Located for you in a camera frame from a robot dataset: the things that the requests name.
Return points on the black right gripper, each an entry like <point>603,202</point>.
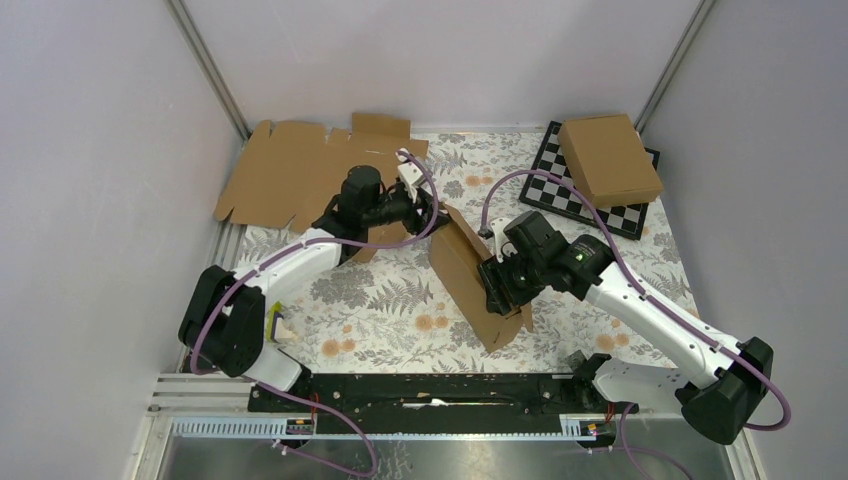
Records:
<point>494,274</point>

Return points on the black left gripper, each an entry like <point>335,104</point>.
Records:
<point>419,223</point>

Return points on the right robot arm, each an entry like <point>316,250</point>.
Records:
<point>716,382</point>

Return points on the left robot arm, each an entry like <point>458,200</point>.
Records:
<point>224,323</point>

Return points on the closed brown cardboard box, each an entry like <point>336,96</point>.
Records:
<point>608,162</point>

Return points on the floral patterned table mat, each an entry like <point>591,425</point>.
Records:
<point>388,312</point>

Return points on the flat cardboard sheet stack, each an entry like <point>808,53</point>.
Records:
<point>289,171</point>

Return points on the small green purple block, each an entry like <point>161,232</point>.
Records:
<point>275,329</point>

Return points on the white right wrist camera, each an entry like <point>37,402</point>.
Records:
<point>496,230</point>

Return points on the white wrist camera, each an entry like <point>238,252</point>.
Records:
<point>410,173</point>
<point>496,230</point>

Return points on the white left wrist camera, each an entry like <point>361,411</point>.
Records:
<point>410,173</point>

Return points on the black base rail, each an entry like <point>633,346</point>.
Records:
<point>452,404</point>

